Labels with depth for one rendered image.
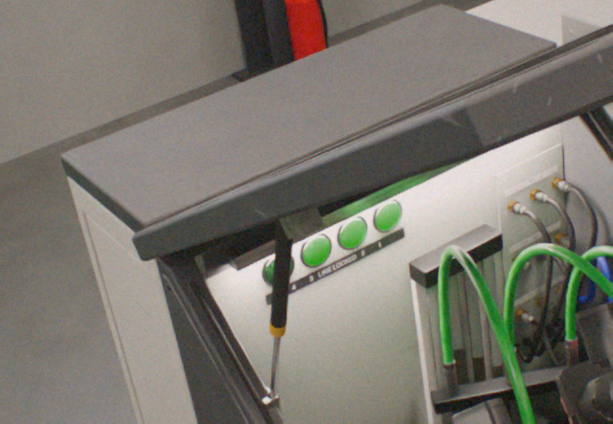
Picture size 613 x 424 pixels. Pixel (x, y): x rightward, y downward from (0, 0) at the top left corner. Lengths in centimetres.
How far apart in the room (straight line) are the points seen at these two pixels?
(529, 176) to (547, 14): 33
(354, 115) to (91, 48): 382
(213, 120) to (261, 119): 7
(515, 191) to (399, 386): 34
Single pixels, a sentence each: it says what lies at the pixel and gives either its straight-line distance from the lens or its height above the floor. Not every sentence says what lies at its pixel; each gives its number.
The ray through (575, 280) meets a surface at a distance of 163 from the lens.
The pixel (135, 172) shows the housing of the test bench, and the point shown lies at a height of 150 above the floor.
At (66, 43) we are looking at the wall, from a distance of 532.
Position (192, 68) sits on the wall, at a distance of 562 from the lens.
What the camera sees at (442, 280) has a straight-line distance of 156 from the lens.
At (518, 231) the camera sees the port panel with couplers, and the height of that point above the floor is 125.
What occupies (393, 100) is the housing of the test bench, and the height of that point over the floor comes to 150.
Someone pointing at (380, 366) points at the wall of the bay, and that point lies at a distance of 171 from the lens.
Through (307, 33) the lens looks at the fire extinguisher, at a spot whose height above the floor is 31.
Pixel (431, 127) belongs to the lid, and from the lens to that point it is 76.
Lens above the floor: 219
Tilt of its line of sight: 29 degrees down
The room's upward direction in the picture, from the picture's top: 10 degrees counter-clockwise
